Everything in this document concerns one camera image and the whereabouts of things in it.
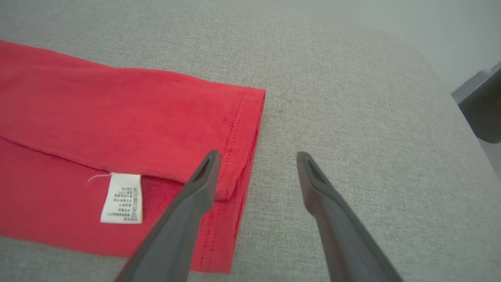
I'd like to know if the red basketball jersey black lettering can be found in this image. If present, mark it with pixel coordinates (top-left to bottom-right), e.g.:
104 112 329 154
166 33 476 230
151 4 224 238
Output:
0 39 267 275

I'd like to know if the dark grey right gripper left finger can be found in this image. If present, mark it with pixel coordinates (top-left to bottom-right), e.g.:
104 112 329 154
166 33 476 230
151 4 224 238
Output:
114 150 222 282

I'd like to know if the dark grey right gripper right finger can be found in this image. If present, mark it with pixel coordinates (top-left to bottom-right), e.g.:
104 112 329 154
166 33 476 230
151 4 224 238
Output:
296 152 404 282

